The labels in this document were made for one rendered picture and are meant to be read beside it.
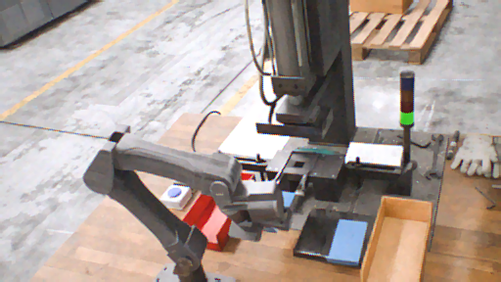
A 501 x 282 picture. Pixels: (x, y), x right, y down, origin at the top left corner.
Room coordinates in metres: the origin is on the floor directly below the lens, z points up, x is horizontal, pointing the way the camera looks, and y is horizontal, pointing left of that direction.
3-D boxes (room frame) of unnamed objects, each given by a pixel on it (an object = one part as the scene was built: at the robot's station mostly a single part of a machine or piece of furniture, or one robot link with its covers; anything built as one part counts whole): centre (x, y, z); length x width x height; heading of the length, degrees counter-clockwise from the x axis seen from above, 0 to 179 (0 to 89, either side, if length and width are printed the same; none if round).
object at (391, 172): (1.07, -0.28, 0.95); 0.15 x 0.03 x 0.10; 62
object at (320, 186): (1.13, -0.11, 0.94); 0.20 x 0.10 x 0.07; 62
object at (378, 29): (4.17, -1.23, 0.07); 1.20 x 1.00 x 0.14; 146
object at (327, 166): (1.13, -0.11, 0.98); 0.20 x 0.10 x 0.01; 62
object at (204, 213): (1.07, 0.14, 0.93); 0.25 x 0.12 x 0.06; 152
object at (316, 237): (0.91, -0.14, 0.91); 0.17 x 0.16 x 0.02; 62
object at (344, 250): (0.86, -0.16, 0.93); 0.15 x 0.07 x 0.03; 155
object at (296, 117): (1.20, -0.13, 1.22); 0.26 x 0.18 x 0.30; 152
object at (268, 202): (0.79, 0.04, 1.19); 0.12 x 0.09 x 0.12; 72
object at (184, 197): (1.17, 0.27, 0.90); 0.07 x 0.07 x 0.06; 62
